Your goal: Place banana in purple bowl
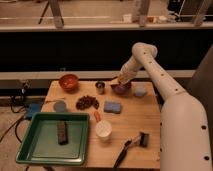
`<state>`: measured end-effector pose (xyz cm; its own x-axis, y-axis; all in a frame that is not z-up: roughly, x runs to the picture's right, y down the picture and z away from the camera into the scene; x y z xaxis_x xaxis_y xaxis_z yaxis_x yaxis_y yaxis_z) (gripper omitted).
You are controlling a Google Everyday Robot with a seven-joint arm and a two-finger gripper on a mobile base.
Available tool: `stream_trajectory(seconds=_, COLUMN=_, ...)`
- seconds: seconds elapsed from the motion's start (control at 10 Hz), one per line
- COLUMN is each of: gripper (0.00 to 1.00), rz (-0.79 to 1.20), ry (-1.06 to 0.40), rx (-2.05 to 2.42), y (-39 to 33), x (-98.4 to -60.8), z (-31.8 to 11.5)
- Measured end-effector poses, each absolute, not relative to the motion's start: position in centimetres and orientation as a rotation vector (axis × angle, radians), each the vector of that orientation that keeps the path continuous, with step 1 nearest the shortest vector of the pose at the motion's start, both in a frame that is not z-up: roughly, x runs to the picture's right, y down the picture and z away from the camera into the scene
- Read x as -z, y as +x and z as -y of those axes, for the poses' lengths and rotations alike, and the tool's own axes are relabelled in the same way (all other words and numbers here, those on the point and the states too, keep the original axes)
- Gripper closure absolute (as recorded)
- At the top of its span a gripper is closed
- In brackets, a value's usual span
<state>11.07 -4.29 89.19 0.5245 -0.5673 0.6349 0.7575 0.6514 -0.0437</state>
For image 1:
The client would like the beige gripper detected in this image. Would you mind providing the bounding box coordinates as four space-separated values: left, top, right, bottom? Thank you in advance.
117 65 137 84

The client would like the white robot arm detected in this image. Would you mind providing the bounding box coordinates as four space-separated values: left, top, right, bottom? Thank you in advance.
118 42 213 171

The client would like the purple bowl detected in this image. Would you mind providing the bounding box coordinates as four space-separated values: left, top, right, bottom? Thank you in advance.
111 83 131 95

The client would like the orange bowl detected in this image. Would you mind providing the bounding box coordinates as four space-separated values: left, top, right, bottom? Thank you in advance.
59 74 78 91

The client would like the small metal cup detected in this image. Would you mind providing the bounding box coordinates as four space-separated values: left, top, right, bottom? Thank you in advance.
95 81 105 94

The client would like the blue sponge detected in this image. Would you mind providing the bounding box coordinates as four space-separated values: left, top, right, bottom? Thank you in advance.
104 101 121 114

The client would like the bunch of dark grapes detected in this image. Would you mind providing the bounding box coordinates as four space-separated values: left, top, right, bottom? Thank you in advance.
76 95 99 110

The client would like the grey round lid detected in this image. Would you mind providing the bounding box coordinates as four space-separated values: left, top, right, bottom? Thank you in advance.
53 101 67 112

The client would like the dark brown rectangular bar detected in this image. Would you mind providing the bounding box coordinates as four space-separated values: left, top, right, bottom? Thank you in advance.
57 121 68 145

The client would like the blue box beside table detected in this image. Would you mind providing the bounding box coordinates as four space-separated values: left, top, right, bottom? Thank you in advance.
25 102 42 120

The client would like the green plastic tray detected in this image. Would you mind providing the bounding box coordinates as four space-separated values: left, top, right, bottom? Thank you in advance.
16 112 90 166

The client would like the white measuring cup orange handle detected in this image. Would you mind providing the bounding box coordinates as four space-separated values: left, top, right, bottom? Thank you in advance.
94 111 112 142

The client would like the black handled dish brush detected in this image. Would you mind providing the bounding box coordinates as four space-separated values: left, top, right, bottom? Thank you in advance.
113 132 149 170

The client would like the black cable on floor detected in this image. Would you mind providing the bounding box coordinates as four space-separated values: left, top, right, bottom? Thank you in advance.
0 94 28 144

